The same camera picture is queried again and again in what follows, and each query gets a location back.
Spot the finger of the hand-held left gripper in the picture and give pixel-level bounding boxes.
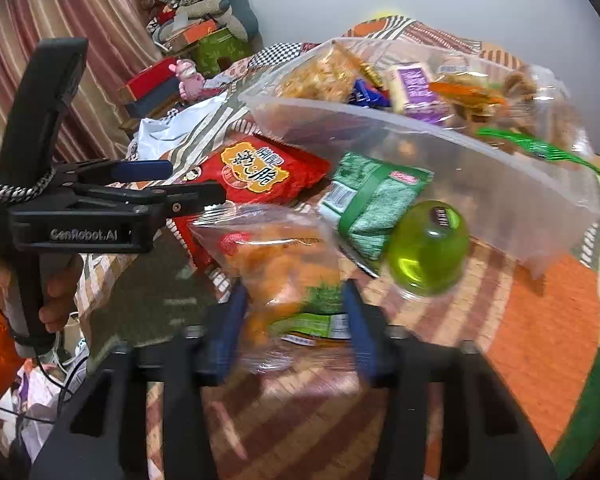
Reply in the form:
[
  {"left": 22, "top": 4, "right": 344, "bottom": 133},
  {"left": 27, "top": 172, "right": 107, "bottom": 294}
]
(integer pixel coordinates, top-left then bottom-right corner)
[
  {"left": 72, "top": 181, "right": 228, "bottom": 216},
  {"left": 55, "top": 159, "right": 173, "bottom": 183}
]

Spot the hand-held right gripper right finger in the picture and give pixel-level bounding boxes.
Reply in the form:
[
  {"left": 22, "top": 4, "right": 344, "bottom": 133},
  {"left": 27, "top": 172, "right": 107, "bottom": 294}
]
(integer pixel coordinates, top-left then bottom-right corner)
[{"left": 341, "top": 280, "right": 556, "bottom": 480}]

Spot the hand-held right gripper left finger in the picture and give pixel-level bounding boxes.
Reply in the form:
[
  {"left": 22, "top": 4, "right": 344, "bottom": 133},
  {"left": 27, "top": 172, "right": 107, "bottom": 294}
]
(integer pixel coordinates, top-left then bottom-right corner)
[{"left": 30, "top": 282, "right": 251, "bottom": 480}]

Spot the red snack packet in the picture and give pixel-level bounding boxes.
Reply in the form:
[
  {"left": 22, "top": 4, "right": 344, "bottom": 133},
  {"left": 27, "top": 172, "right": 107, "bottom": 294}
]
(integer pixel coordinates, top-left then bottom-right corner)
[{"left": 172, "top": 135, "right": 331, "bottom": 271}]

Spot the clear packet of orange snacks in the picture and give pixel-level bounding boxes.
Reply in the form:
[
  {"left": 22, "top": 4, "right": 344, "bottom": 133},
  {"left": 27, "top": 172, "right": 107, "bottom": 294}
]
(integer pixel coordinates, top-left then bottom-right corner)
[{"left": 187, "top": 205, "right": 361, "bottom": 376}]

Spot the clear bag of golden puffs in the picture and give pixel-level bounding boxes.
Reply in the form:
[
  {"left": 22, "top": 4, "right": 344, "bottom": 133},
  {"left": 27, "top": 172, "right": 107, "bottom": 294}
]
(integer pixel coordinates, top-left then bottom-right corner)
[{"left": 275, "top": 42, "right": 366, "bottom": 103}]

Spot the clear plastic storage container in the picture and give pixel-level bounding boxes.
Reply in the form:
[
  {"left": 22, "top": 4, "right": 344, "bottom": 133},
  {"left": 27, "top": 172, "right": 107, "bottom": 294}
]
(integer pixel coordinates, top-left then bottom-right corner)
[{"left": 237, "top": 37, "right": 600, "bottom": 278}]

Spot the blue chip bag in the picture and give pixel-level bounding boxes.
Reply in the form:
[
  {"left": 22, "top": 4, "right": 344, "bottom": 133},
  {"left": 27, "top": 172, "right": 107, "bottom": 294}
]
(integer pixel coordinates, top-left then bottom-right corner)
[{"left": 347, "top": 77, "right": 393, "bottom": 111}]

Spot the purple labelled wafer packet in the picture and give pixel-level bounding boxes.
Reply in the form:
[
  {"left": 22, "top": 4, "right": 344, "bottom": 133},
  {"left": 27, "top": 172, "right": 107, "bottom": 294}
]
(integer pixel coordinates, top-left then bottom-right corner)
[{"left": 385, "top": 60, "right": 451, "bottom": 123}]

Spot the brown cracker bag green tie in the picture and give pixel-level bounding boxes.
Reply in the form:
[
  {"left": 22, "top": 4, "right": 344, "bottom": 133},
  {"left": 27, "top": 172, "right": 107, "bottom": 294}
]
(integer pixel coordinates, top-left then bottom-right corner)
[{"left": 475, "top": 65, "right": 600, "bottom": 176}]

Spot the clear biscuit packet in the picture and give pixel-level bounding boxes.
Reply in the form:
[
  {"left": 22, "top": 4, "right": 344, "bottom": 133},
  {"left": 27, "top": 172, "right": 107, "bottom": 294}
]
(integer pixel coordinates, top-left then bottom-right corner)
[{"left": 430, "top": 52, "right": 491, "bottom": 78}]

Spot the person's left hand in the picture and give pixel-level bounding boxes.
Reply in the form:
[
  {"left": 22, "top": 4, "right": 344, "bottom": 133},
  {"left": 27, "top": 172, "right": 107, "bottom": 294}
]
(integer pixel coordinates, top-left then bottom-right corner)
[{"left": 38, "top": 254, "right": 85, "bottom": 334}]

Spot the white plastic bag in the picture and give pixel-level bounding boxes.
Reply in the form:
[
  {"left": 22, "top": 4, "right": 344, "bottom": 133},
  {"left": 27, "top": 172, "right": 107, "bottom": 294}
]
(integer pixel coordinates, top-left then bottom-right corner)
[{"left": 137, "top": 92, "right": 231, "bottom": 148}]

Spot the dark grey box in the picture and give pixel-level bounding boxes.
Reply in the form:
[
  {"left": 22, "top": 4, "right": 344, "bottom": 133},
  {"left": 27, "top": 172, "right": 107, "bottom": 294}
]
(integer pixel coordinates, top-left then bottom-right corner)
[{"left": 125, "top": 80, "right": 186, "bottom": 118}]

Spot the red box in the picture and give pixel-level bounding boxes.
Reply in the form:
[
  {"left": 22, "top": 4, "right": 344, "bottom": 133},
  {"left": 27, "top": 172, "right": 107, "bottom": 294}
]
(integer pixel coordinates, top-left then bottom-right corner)
[{"left": 117, "top": 57, "right": 178, "bottom": 101}]

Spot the pink rabbit toy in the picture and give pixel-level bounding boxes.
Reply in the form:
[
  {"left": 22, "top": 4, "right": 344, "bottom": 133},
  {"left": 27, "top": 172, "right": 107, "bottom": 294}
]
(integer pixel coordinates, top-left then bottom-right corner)
[{"left": 175, "top": 59, "right": 206, "bottom": 101}]

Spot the green jelly cup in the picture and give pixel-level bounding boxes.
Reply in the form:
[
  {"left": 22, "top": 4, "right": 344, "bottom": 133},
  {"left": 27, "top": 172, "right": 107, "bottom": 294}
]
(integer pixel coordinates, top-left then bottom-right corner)
[{"left": 386, "top": 200, "right": 471, "bottom": 301}]

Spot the green snack packet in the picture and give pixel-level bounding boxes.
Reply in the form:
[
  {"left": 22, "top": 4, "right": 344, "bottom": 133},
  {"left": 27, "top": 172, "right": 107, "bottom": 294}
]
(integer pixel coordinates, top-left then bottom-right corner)
[{"left": 317, "top": 152, "right": 433, "bottom": 278}]

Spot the green box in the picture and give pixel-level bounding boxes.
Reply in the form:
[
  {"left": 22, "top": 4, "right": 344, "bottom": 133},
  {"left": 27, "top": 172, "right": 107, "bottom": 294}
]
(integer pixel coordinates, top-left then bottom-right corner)
[{"left": 187, "top": 27, "right": 253, "bottom": 73}]

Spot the orange box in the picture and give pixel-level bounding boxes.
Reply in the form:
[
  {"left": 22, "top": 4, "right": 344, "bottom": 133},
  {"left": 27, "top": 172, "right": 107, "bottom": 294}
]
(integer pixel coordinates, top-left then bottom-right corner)
[{"left": 162, "top": 20, "right": 221, "bottom": 53}]

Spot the checkered patchwork quilt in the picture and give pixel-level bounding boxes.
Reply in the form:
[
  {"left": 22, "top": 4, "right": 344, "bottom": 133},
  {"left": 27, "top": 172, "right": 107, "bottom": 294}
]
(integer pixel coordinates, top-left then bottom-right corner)
[{"left": 220, "top": 40, "right": 326, "bottom": 86}]

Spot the striped brown curtain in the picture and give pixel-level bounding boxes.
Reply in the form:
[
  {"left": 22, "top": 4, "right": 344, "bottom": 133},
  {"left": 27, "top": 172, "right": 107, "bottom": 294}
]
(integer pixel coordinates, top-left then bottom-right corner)
[{"left": 0, "top": 0, "right": 166, "bottom": 181}]

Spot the grey cushion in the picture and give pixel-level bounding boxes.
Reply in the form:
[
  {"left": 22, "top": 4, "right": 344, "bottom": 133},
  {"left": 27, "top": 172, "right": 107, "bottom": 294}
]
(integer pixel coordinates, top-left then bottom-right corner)
[{"left": 220, "top": 0, "right": 260, "bottom": 43}]

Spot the black white braided cord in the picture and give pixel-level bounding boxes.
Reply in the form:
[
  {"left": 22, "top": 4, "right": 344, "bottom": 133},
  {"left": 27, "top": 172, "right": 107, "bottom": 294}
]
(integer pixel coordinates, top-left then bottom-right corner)
[{"left": 0, "top": 166, "right": 57, "bottom": 205}]

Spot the black cable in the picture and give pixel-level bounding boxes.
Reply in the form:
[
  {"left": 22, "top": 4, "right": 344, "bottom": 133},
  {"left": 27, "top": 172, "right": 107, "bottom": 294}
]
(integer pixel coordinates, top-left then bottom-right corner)
[{"left": 10, "top": 350, "right": 91, "bottom": 421}]

